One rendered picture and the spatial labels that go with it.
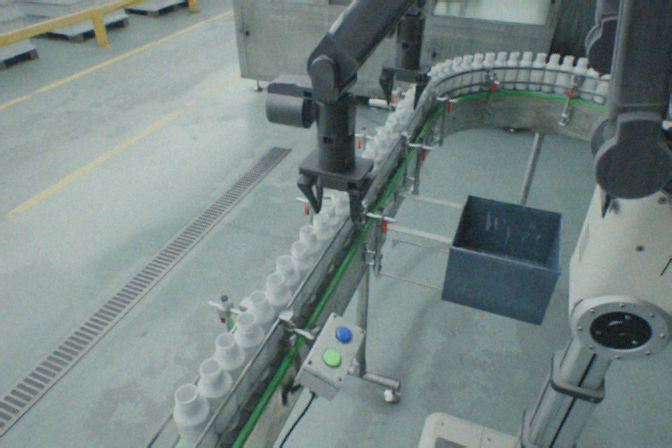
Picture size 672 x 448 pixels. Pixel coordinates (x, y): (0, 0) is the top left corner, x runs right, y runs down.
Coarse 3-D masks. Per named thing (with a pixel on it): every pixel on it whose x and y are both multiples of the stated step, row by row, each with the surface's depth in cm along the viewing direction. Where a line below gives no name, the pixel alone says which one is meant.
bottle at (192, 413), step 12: (180, 396) 80; (192, 396) 83; (180, 408) 78; (192, 408) 78; (204, 408) 80; (180, 420) 79; (192, 420) 79; (204, 420) 80; (180, 432) 81; (192, 432) 80; (216, 432) 86; (192, 444) 82; (204, 444) 83
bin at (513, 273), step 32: (480, 224) 170; (512, 224) 165; (544, 224) 161; (480, 256) 140; (512, 256) 172; (544, 256) 168; (448, 288) 152; (480, 288) 147; (512, 288) 143; (544, 288) 138
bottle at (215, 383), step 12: (216, 360) 83; (204, 372) 84; (216, 372) 81; (204, 384) 83; (216, 384) 83; (228, 384) 84; (204, 396) 83; (216, 396) 83; (216, 408) 85; (228, 408) 86; (228, 420) 88
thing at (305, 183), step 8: (304, 176) 75; (312, 176) 75; (296, 184) 74; (304, 184) 74; (312, 184) 75; (304, 192) 75; (312, 192) 76; (320, 192) 79; (312, 200) 77; (320, 200) 79; (320, 208) 80
